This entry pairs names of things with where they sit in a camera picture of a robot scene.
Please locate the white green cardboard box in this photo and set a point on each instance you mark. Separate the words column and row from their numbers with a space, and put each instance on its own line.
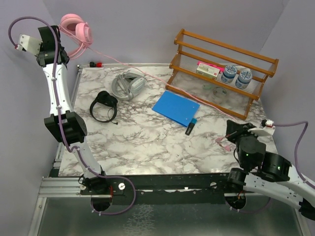
column 207, row 71

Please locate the clear tape roll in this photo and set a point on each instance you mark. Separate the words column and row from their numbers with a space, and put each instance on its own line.
column 219, row 94

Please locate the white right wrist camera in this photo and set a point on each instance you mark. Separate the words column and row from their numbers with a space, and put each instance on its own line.
column 267, row 128

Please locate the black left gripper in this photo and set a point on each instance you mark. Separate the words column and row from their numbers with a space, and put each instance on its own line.
column 41, row 48

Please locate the pink headphones with cable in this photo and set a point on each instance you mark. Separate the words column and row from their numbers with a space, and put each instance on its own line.
column 77, row 29

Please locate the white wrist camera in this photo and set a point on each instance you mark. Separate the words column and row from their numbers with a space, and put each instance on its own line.
column 28, row 44
column 267, row 128

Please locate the black headphones with cable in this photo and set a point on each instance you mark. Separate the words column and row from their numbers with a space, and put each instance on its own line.
column 105, row 99

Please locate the blue white jar right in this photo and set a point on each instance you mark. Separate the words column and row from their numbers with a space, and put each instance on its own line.
column 243, row 79

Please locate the blue white jar left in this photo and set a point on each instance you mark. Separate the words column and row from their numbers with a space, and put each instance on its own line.
column 229, row 74

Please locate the blue black marker pen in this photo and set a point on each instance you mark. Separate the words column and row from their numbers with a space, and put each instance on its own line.
column 190, row 126

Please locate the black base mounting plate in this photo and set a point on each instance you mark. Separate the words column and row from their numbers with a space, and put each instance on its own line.
column 164, row 189

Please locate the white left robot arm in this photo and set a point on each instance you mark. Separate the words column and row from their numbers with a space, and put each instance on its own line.
column 66, row 126

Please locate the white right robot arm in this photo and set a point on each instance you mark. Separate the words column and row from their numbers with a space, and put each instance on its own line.
column 267, row 173

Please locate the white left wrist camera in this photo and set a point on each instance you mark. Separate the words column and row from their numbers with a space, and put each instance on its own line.
column 28, row 44

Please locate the red black emergency button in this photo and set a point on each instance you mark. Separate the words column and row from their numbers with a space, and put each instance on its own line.
column 95, row 64

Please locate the grey white headphones with cable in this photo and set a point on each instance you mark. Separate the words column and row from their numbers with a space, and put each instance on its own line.
column 127, row 85

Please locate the blue plastic board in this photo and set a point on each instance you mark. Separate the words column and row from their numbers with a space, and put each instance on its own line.
column 176, row 108

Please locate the blue white jar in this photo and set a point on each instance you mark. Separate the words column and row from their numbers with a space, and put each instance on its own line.
column 229, row 74
column 243, row 79

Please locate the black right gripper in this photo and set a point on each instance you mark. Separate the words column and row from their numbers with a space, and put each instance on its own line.
column 234, row 129

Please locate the wooden two-tier rack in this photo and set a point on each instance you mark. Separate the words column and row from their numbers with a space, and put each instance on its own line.
column 184, row 80

